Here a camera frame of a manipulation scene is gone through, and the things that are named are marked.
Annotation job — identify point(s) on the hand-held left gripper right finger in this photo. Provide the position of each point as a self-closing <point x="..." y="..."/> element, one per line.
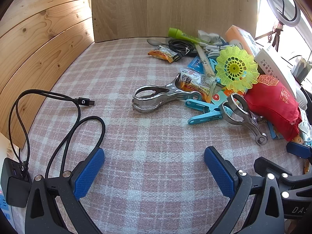
<point x="219" y="173"/>

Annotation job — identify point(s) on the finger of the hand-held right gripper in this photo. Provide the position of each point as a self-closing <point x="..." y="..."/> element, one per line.
<point x="298" y="150"/>
<point x="265" y="165"/>

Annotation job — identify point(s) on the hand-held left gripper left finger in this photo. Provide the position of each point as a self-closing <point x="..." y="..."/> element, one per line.
<point x="89" y="173"/>

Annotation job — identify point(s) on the large metal clip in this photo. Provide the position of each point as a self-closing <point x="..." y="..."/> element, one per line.
<point x="170" y="94"/>
<point x="253" y="129"/>

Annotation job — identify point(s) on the red fabric pouch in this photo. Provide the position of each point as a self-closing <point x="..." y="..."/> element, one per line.
<point x="273" y="102"/>

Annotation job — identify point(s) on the light blue plastic clip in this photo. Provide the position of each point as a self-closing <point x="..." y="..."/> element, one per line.
<point x="207" y="117"/>

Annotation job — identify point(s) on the pink checked tablecloth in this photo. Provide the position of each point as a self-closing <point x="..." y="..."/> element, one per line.
<point x="146" y="131"/>

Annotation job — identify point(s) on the black power adapter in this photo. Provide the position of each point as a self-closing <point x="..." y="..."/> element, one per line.
<point x="17" y="192"/>

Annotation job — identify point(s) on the orange printed card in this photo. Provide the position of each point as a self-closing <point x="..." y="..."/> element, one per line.
<point x="218" y="97"/>

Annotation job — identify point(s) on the black charging hub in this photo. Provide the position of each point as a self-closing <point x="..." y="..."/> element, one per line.
<point x="13" y="168"/>

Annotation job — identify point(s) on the white book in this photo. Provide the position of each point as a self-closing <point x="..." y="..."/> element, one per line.
<point x="275" y="68"/>

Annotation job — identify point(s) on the white orange creamer packet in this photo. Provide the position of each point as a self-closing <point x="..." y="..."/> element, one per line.
<point x="195" y="81"/>

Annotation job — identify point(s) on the yellow-green plastic shuttlecock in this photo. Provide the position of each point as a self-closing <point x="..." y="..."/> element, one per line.
<point x="235" y="68"/>

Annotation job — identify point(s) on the blue printed packet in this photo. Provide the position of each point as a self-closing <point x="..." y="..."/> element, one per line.
<point x="196" y="64"/>

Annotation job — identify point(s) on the wrapped wooden chopsticks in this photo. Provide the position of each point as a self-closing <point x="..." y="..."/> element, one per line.
<point x="204" y="61"/>

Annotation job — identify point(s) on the dark red tassel ornament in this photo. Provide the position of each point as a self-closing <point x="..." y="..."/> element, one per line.
<point x="275" y="35"/>

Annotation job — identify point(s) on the orange tissue pack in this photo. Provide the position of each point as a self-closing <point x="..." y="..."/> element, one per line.
<point x="240" y="39"/>

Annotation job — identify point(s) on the orange snack packet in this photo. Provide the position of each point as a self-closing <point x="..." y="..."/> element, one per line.
<point x="160" y="53"/>

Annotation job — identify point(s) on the white plastic bag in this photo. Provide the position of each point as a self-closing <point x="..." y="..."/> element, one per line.
<point x="207" y="36"/>

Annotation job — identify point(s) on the wooden slat panel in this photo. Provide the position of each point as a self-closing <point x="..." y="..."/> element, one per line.
<point x="36" y="41"/>

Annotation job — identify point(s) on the metal spoon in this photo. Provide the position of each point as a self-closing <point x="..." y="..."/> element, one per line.
<point x="153" y="42"/>

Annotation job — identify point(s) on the plywood board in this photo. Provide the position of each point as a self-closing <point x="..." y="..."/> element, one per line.
<point x="146" y="9"/>

